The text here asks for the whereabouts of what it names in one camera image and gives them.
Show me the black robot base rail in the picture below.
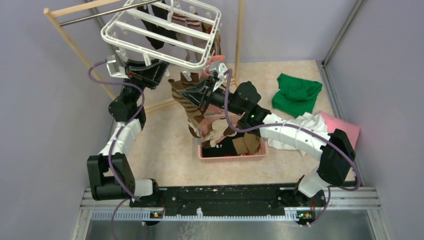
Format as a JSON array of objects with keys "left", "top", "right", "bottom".
[{"left": 82, "top": 183, "right": 382, "bottom": 228}]

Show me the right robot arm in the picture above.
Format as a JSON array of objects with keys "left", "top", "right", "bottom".
[{"left": 179, "top": 77, "right": 361, "bottom": 206}]

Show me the pink plastic basket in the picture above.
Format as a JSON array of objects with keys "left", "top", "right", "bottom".
[{"left": 197, "top": 114, "right": 269, "bottom": 163}]

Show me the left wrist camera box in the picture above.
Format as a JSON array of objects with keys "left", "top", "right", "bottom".
[{"left": 106, "top": 55, "right": 129, "bottom": 79}]

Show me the brown striped sock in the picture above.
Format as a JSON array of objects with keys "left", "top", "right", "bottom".
[
  {"left": 168, "top": 76, "right": 205, "bottom": 138},
  {"left": 180, "top": 71, "right": 201, "bottom": 89}
]

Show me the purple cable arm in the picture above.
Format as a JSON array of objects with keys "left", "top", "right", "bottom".
[
  {"left": 223, "top": 67, "right": 363, "bottom": 228},
  {"left": 87, "top": 59, "right": 147, "bottom": 240}
]

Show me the pink sock with teal spots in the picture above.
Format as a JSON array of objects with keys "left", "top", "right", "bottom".
[{"left": 207, "top": 55, "right": 226, "bottom": 71}]

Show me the pile of socks in basket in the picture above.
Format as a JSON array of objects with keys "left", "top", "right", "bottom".
[{"left": 199, "top": 116, "right": 264, "bottom": 160}]

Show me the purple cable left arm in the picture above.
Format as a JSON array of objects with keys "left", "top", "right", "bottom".
[{"left": 87, "top": 59, "right": 147, "bottom": 240}]

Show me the white plastic clip hanger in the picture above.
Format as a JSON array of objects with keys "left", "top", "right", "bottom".
[{"left": 100, "top": 0, "right": 222, "bottom": 70}]

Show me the green shirt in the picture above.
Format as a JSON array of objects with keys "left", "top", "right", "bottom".
[{"left": 271, "top": 73, "right": 323, "bottom": 118}]

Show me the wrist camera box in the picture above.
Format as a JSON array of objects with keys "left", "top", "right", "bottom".
[
  {"left": 209, "top": 61, "right": 229, "bottom": 92},
  {"left": 106, "top": 55, "right": 129, "bottom": 79}
]

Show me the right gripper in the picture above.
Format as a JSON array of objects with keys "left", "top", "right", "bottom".
[{"left": 178, "top": 76, "right": 245, "bottom": 117}]

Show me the black hanging sock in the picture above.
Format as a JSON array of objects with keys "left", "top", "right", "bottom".
[{"left": 137, "top": 1, "right": 180, "bottom": 51}]

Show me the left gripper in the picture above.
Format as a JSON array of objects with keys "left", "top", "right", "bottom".
[{"left": 120, "top": 56, "right": 170, "bottom": 105}]

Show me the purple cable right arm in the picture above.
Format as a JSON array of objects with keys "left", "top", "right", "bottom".
[{"left": 223, "top": 67, "right": 363, "bottom": 228}]

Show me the white cloth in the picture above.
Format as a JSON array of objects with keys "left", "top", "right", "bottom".
[{"left": 260, "top": 112, "right": 330, "bottom": 160}]

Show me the pink cloth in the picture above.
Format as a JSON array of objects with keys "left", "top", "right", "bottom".
[{"left": 319, "top": 111, "right": 360, "bottom": 149}]

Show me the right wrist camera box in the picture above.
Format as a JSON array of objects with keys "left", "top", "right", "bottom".
[{"left": 209, "top": 61, "right": 229, "bottom": 92}]

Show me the wooden clothes rack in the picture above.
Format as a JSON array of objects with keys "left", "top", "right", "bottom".
[{"left": 43, "top": 0, "right": 245, "bottom": 114}]

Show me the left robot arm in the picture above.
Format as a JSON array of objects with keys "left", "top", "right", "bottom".
[{"left": 87, "top": 59, "right": 169, "bottom": 207}]

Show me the orange brown argyle sock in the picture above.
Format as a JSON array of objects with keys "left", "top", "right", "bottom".
[{"left": 202, "top": 21, "right": 223, "bottom": 56}]

